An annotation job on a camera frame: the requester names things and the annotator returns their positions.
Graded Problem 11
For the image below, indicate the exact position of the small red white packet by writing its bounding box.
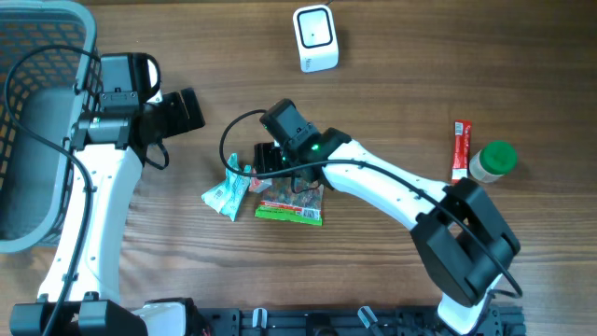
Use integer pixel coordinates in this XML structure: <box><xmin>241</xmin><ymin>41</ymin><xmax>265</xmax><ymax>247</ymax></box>
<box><xmin>248</xmin><ymin>177</ymin><xmax>272</xmax><ymax>193</ymax></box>

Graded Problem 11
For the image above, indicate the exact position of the green snack bag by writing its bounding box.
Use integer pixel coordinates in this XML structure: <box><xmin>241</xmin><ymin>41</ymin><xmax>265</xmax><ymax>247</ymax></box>
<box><xmin>255</xmin><ymin>177</ymin><xmax>325</xmax><ymax>227</ymax></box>

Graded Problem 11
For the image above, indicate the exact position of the teal snack packet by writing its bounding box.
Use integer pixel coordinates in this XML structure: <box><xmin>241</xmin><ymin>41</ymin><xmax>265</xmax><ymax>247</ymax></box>
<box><xmin>201</xmin><ymin>170</ymin><xmax>250</xmax><ymax>221</ymax></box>

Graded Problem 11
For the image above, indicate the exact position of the red stick sachet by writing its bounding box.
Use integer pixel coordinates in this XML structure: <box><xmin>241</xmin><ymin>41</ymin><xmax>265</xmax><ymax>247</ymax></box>
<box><xmin>451</xmin><ymin>119</ymin><xmax>472</xmax><ymax>184</ymax></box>

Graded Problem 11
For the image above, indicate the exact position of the green lid spice jar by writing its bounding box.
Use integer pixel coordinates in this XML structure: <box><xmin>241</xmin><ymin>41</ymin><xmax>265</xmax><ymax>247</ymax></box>
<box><xmin>469</xmin><ymin>141</ymin><xmax>518</xmax><ymax>183</ymax></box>

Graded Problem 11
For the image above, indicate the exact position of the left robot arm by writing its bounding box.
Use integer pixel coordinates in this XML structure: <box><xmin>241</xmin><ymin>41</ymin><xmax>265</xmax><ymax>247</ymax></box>
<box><xmin>9</xmin><ymin>53</ymin><xmax>209</xmax><ymax>335</ymax></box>

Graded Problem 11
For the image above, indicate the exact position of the white barcode scanner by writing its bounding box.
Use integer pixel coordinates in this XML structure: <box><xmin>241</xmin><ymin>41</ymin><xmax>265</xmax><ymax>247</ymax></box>
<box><xmin>293</xmin><ymin>4</ymin><xmax>340</xmax><ymax>73</ymax></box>

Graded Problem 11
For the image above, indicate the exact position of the grey plastic mesh basket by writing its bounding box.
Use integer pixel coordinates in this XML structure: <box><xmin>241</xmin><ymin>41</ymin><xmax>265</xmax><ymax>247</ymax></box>
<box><xmin>1</xmin><ymin>1</ymin><xmax>103</xmax><ymax>254</ymax></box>

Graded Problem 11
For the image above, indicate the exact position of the left black cable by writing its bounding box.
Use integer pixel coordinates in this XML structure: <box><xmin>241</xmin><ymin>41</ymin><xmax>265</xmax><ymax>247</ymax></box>
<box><xmin>3</xmin><ymin>44</ymin><xmax>102</xmax><ymax>336</ymax></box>

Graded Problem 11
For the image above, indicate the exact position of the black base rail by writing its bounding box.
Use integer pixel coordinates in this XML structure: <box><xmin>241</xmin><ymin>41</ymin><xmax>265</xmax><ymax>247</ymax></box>
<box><xmin>186</xmin><ymin>305</ymin><xmax>526</xmax><ymax>336</ymax></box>

